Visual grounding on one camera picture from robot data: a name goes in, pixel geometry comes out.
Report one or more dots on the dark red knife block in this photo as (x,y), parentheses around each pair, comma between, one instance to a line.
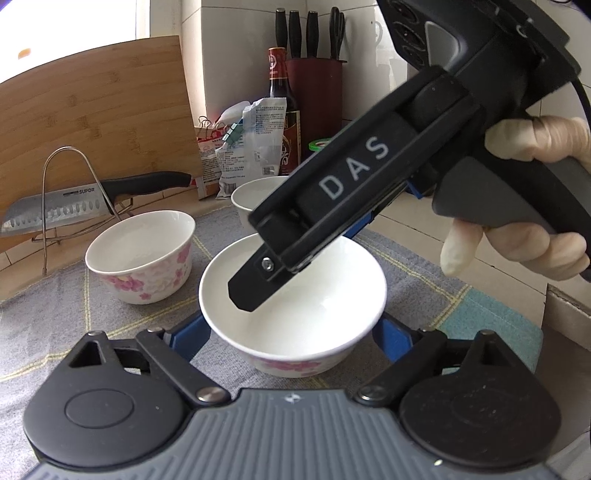
(318,101)

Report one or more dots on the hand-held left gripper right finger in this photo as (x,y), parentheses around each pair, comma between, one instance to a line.
(392,339)

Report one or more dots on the black kitchen scissors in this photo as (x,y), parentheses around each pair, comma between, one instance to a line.
(337,32)

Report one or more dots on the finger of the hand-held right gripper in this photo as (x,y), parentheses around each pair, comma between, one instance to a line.
(249,290)

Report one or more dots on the bamboo cutting board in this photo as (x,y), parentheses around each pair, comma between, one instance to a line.
(92,115)

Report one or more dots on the green binder clip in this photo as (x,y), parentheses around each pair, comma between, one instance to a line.
(232,134)

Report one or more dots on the dark glass sauce bottle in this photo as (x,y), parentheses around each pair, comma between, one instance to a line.
(279,78)

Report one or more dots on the white plastic packet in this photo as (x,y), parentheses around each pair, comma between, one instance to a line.
(254,147)

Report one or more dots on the red and white packet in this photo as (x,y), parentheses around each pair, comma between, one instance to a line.
(210,157)

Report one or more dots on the grey checked cloth mat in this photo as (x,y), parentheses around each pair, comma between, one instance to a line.
(69,323)

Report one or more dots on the person's right hand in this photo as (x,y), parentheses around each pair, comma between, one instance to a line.
(531,251)

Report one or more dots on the white pink-floral bowl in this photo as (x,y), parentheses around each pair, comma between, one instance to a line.
(254,196)
(138,244)
(323,314)

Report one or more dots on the green lid jar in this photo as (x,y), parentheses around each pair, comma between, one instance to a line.
(318,144)

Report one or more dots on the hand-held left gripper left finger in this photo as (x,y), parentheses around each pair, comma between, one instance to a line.
(189,339)

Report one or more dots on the brown cardboard box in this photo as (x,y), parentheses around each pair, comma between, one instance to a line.
(568,318)

